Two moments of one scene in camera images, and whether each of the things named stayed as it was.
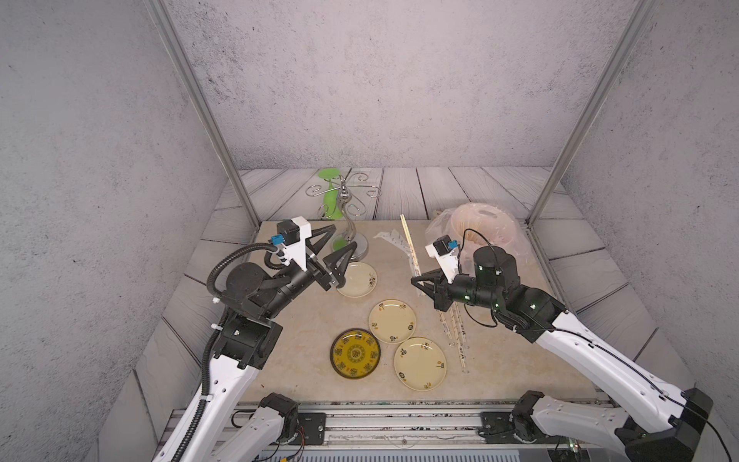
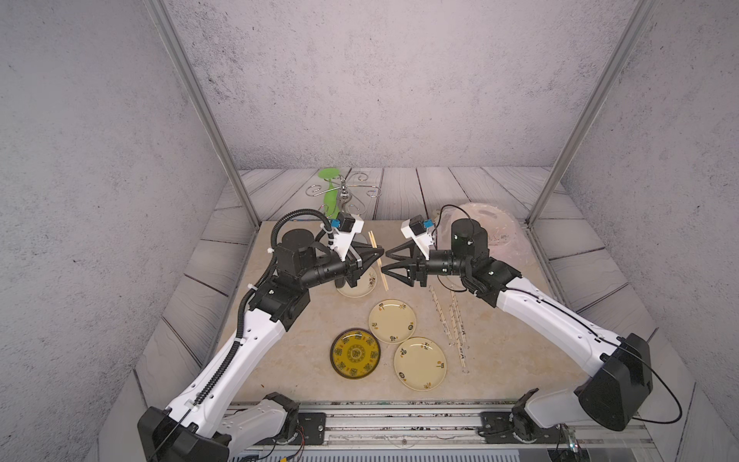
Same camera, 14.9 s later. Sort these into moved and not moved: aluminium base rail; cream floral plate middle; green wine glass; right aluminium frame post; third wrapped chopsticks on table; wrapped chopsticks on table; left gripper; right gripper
Moved: left gripper; right gripper
Not moved: right aluminium frame post; wrapped chopsticks on table; aluminium base rail; cream floral plate middle; third wrapped chopsticks on table; green wine glass
